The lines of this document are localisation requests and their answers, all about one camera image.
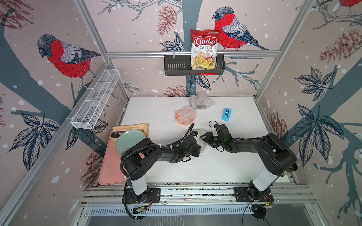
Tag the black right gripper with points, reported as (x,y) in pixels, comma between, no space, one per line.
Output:
(208,138)

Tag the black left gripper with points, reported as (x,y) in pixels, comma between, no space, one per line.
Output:
(198,149)

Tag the blue tape dispenser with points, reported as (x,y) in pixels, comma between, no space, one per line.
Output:
(226,114)

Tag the orange plastic plate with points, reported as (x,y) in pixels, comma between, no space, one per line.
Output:
(185,115)

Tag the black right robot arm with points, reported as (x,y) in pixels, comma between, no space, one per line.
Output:
(275,155)

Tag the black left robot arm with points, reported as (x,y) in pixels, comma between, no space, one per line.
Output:
(139,159)

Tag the mint green floral plate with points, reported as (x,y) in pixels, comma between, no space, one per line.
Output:
(129,139)

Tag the pink plastic tray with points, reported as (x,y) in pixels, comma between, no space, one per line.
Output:
(110,172)

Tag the Chuba cassava chips bag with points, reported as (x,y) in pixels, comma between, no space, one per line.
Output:
(204,47)

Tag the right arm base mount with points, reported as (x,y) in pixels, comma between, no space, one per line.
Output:
(248,194)

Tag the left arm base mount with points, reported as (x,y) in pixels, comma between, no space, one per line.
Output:
(151,195)

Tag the black wire wall basket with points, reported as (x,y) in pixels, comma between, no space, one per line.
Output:
(180,65)

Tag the white wire mesh shelf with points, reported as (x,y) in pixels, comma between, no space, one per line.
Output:
(91,109)

